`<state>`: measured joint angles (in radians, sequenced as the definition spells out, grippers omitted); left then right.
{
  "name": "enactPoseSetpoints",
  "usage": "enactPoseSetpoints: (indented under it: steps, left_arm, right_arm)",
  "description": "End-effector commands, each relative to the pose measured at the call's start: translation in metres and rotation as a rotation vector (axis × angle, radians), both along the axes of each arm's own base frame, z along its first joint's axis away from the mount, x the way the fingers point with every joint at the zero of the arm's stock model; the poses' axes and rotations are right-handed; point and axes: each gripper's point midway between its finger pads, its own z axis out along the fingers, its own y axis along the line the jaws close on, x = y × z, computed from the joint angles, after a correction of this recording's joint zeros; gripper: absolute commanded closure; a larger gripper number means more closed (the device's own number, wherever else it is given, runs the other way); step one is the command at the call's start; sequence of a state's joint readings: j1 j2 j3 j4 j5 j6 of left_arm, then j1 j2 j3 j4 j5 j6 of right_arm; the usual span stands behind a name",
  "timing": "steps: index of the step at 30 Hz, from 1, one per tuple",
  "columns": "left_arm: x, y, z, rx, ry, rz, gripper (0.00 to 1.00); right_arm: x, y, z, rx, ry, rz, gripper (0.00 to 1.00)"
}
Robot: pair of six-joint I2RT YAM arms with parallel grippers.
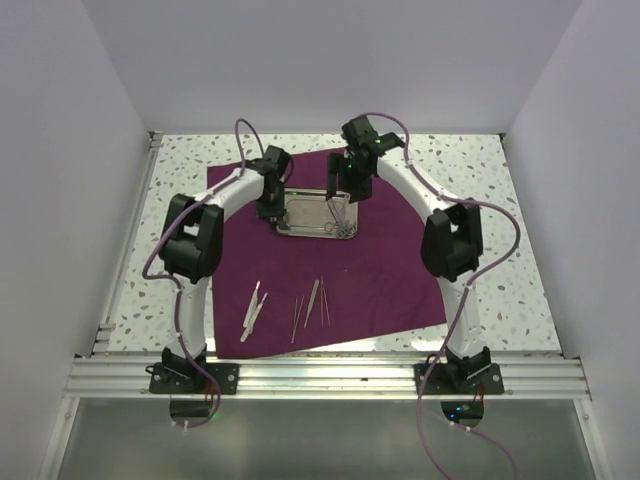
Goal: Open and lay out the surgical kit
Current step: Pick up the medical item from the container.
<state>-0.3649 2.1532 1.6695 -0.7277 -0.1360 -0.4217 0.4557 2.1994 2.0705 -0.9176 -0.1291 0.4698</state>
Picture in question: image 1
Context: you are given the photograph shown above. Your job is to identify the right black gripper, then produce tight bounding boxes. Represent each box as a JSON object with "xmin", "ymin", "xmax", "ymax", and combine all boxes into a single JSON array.
[{"xmin": 328, "ymin": 152, "xmax": 373, "ymax": 204}]

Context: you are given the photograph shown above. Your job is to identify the steel tweezers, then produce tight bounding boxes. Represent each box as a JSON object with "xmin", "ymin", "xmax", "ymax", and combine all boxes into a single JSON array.
[{"xmin": 303, "ymin": 279, "xmax": 320, "ymax": 329}]

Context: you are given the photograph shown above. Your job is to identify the purple surgical cloth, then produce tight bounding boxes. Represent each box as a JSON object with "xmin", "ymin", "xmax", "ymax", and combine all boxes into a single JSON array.
[{"xmin": 211, "ymin": 179, "xmax": 446, "ymax": 359}]

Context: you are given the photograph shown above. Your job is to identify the thin pointed tweezers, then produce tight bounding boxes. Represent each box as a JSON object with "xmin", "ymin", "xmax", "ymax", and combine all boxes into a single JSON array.
[{"xmin": 320, "ymin": 277, "xmax": 331, "ymax": 326}]

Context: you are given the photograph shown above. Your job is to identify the steel scalpel handle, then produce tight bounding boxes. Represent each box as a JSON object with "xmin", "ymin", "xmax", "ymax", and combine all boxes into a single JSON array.
[
  {"xmin": 243, "ymin": 281, "xmax": 260, "ymax": 331},
  {"xmin": 240, "ymin": 293, "xmax": 268, "ymax": 343}
]

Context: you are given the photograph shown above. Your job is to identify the thin fine tweezers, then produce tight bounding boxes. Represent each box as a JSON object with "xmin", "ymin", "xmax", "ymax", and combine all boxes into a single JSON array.
[{"xmin": 291, "ymin": 295, "xmax": 304, "ymax": 344}]

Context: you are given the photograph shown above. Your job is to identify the steel surgical scissors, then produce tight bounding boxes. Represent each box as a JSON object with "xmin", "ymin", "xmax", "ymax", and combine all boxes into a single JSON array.
[{"xmin": 324, "ymin": 200, "xmax": 354, "ymax": 239}]

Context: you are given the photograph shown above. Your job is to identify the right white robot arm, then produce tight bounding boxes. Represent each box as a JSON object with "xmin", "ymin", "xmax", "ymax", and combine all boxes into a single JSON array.
[{"xmin": 326, "ymin": 115, "xmax": 491, "ymax": 393}]

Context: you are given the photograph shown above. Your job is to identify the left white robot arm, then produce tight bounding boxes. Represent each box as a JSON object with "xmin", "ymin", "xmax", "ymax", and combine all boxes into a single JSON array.
[{"xmin": 153, "ymin": 146, "xmax": 293, "ymax": 393}]

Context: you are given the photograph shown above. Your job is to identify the steel instrument tray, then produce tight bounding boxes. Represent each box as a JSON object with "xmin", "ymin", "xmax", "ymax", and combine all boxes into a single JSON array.
[{"xmin": 267, "ymin": 187, "xmax": 359, "ymax": 240}]

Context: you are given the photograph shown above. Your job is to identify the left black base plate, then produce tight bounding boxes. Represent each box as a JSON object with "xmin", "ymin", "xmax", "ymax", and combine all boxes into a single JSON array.
[{"xmin": 145, "ymin": 348, "xmax": 240, "ymax": 395}]

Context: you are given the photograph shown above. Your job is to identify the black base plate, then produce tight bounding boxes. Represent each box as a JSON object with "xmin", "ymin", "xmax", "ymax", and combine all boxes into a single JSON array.
[
  {"xmin": 145, "ymin": 348, "xmax": 240, "ymax": 395},
  {"xmin": 413, "ymin": 347, "xmax": 505, "ymax": 395}
]

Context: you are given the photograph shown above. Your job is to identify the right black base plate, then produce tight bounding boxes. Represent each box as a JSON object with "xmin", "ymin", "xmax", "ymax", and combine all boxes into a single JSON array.
[{"xmin": 413, "ymin": 347, "xmax": 505, "ymax": 395}]

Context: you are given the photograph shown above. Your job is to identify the aluminium mounting rail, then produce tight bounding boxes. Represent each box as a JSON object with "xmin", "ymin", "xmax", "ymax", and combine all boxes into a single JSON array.
[{"xmin": 63, "ymin": 352, "xmax": 591, "ymax": 400}]

